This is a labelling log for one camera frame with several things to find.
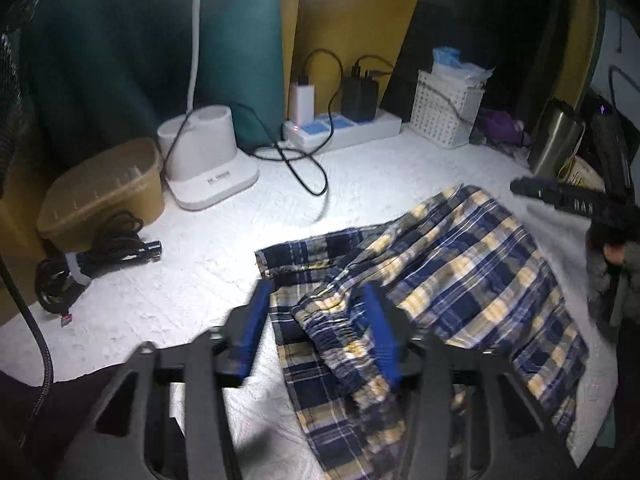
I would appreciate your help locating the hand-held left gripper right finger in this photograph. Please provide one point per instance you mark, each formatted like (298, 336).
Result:
(382, 345)

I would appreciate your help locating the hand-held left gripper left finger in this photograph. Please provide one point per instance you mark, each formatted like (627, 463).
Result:
(252, 330)

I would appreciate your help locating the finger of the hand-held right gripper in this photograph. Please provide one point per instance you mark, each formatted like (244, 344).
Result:
(560, 195)

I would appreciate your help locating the plaid pants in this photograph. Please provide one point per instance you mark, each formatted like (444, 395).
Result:
(475, 270)

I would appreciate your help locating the person's right hand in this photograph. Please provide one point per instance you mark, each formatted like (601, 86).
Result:
(602, 280)

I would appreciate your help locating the steel tumbler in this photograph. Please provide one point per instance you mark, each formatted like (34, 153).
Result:
(550, 140)

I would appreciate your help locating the purple cloth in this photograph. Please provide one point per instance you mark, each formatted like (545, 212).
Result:
(500, 127)

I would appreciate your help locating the white table cloth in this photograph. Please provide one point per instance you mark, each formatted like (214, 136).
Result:
(200, 240)

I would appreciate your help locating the white plastic basket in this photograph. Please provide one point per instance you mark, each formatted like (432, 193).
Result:
(440, 115)

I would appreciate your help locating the white desk lamp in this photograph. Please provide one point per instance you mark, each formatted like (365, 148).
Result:
(210, 180)

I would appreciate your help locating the yellow curtain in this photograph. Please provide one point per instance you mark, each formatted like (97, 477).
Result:
(585, 35)
(350, 10)

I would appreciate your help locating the blue plastic bag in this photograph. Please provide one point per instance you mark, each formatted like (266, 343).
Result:
(450, 60)

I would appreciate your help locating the brown plastic container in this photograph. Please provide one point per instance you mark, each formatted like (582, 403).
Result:
(100, 200)

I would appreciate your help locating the white power strip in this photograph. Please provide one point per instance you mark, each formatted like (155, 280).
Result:
(370, 127)

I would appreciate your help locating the black power adapter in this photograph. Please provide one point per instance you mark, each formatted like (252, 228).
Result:
(360, 97)

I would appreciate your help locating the white charger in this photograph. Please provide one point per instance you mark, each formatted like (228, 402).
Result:
(301, 102)

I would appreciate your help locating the dark cloth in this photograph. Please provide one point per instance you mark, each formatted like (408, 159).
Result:
(30, 435)

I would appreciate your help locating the teal curtain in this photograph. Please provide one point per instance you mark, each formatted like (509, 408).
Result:
(125, 35)

